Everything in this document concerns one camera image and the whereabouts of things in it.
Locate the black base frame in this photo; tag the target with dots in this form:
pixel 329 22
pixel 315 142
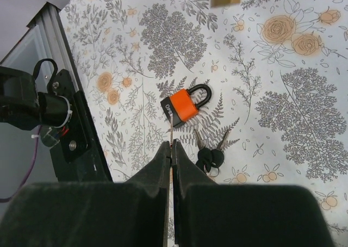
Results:
pixel 76 154

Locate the floral table mat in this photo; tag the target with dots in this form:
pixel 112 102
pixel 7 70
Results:
pixel 278 74

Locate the orange padlock keys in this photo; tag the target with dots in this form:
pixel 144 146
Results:
pixel 209 160

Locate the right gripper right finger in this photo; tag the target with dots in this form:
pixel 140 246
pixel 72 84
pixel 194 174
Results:
pixel 211 214

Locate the orange padlock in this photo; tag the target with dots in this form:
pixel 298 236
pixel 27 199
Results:
pixel 179 107

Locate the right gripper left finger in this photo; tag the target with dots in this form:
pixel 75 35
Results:
pixel 132 213

